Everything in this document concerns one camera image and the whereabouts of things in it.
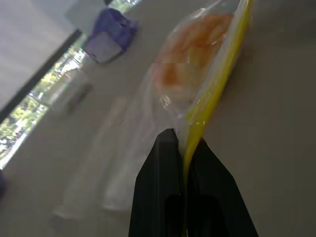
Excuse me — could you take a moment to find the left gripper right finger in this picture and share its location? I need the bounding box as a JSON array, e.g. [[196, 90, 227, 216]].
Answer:
[[186, 137, 259, 237]]

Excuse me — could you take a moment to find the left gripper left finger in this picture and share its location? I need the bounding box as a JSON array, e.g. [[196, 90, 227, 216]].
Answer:
[[128, 128, 185, 237]]

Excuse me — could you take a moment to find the clear yellow-zip plastic bag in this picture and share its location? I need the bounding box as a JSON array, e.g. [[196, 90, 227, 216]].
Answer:
[[53, 0, 256, 237]]

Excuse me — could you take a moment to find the yellow melon bun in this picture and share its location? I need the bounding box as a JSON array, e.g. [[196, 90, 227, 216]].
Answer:
[[153, 13, 234, 104]]

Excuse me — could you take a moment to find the clear plastic box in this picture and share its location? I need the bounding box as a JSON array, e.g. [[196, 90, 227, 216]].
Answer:
[[48, 70, 93, 112]]

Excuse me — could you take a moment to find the purple tissue box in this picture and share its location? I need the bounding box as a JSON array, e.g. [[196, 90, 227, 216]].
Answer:
[[82, 7, 139, 64]]

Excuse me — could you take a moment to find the dark window frame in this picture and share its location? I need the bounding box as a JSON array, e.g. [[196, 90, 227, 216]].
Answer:
[[0, 29, 83, 121]]

